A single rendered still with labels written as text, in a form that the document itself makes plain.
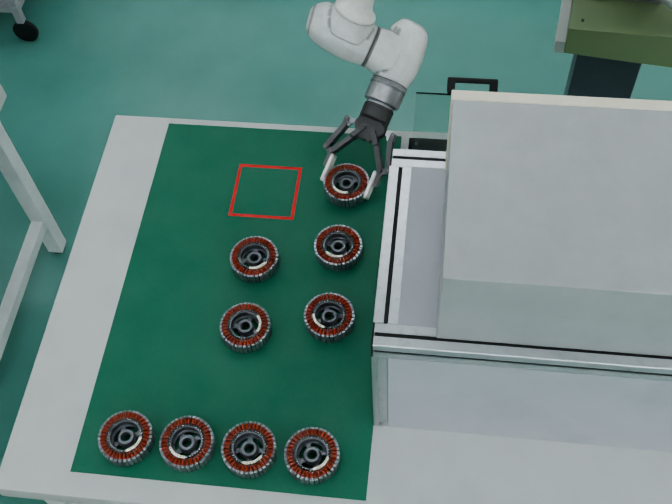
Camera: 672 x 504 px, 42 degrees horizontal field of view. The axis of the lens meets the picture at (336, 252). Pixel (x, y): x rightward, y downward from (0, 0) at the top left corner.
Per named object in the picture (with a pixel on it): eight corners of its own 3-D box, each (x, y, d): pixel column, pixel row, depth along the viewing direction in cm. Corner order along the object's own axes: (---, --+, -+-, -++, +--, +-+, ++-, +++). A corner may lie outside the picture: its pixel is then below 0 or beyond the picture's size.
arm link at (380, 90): (377, 82, 219) (367, 104, 220) (368, 72, 211) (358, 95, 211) (410, 94, 217) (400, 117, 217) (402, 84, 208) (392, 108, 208)
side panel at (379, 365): (384, 308, 199) (384, 227, 172) (398, 309, 198) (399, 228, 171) (373, 425, 184) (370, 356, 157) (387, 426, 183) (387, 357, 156)
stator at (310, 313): (335, 291, 201) (334, 282, 198) (364, 325, 196) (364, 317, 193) (295, 317, 198) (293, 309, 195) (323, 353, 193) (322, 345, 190)
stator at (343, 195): (337, 165, 220) (337, 155, 217) (377, 181, 217) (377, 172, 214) (315, 197, 216) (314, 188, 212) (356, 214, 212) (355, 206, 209)
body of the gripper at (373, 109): (399, 114, 216) (384, 149, 216) (368, 103, 219) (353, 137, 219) (392, 107, 209) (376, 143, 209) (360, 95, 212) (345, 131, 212)
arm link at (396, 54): (405, 94, 220) (357, 72, 218) (429, 36, 219) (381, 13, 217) (413, 89, 209) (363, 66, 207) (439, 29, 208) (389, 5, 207)
